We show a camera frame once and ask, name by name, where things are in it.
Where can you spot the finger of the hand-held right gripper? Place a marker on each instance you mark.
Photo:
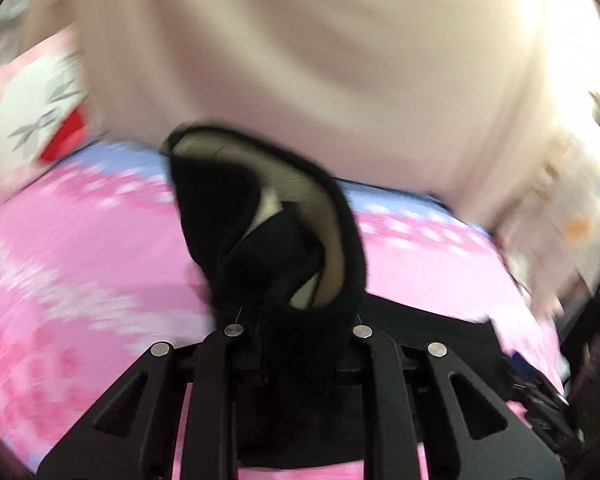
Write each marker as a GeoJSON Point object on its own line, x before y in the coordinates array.
{"type": "Point", "coordinates": [540, 395]}

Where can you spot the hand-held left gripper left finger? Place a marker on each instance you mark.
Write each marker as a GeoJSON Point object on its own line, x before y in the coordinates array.
{"type": "Point", "coordinates": [210, 385]}

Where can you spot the pale floral cloth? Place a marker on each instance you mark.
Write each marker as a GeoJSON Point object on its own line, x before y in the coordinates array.
{"type": "Point", "coordinates": [560, 210]}

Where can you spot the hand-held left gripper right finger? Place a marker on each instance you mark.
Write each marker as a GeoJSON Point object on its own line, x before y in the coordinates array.
{"type": "Point", "coordinates": [385, 385]}

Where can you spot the black pants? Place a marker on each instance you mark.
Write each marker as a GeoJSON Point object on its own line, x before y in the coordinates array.
{"type": "Point", "coordinates": [280, 240]}

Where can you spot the cat face pillow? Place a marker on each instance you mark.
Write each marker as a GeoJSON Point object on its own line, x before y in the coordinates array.
{"type": "Point", "coordinates": [27, 110]}

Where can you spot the pink floral bed sheet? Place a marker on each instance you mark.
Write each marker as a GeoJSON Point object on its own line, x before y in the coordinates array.
{"type": "Point", "coordinates": [90, 260]}

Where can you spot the beige draped cloth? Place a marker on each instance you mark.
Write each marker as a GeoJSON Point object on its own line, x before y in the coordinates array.
{"type": "Point", "coordinates": [300, 60]}

